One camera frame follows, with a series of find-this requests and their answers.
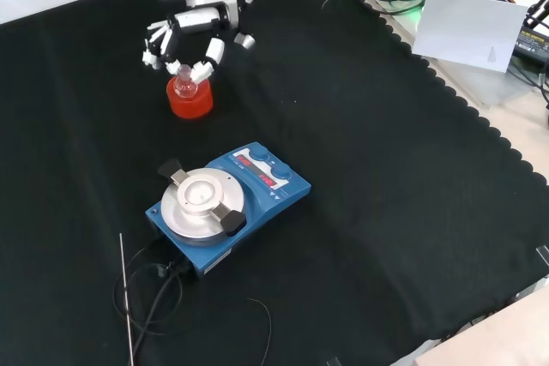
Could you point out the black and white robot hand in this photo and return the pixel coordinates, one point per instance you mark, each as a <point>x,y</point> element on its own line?
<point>195,19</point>

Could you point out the clear round-bottom glass flask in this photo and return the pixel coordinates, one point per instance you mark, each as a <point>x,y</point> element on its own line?
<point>185,87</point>

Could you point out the silver round connector cap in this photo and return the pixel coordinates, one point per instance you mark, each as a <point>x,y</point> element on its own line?
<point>244,40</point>

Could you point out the blue-base heater with steel plate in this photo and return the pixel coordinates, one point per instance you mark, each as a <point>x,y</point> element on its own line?
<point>261,207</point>

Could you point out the black bench cloth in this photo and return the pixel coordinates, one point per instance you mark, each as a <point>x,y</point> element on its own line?
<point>343,169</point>

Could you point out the pale white board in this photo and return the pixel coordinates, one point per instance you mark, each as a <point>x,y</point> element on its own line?
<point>467,27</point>

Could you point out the thin steel probe rod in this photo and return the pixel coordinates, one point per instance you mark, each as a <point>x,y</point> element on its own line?
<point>125,289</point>

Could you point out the grey plate under board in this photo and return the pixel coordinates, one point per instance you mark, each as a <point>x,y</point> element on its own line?
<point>493,85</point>

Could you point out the black power adapter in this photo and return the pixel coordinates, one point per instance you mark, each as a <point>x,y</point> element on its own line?
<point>532,42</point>

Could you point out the black tripod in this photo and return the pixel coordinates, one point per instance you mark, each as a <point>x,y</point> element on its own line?
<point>539,10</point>

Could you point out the grey cloth clip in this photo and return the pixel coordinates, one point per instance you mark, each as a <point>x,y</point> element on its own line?
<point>333,361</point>
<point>543,254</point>

